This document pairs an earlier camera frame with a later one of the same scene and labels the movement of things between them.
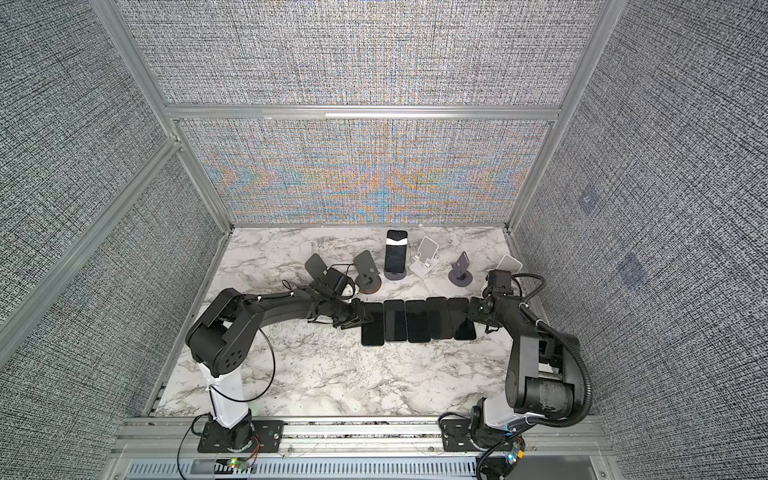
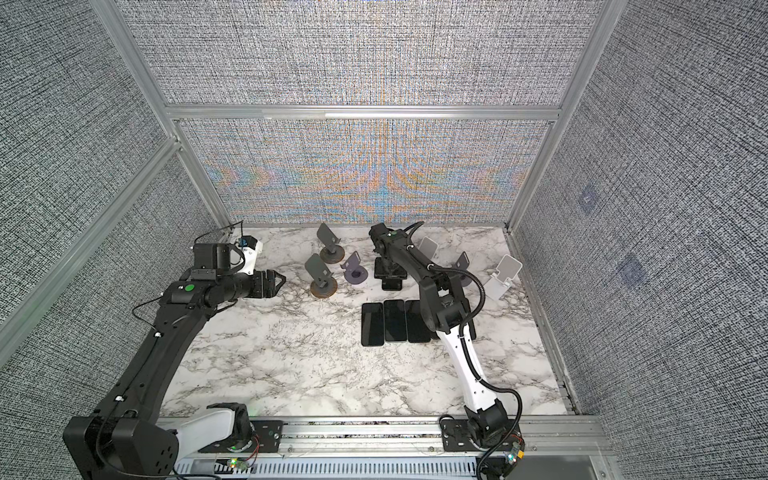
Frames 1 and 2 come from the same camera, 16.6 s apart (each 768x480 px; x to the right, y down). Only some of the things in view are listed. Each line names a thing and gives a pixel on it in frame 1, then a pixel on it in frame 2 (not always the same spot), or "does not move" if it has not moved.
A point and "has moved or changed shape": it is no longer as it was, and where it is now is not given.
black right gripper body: x=477 y=309 to x=386 y=269
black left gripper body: x=348 y=314 to x=259 y=288
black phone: x=458 y=309 has moved or changed shape
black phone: x=417 y=321 does not move
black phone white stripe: x=396 y=251 has moved or changed shape
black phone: x=395 y=320 does not move
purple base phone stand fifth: x=460 y=275 does not move
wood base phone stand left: x=317 y=268 does not move
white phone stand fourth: x=425 y=260 does not move
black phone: x=373 y=325 does not move
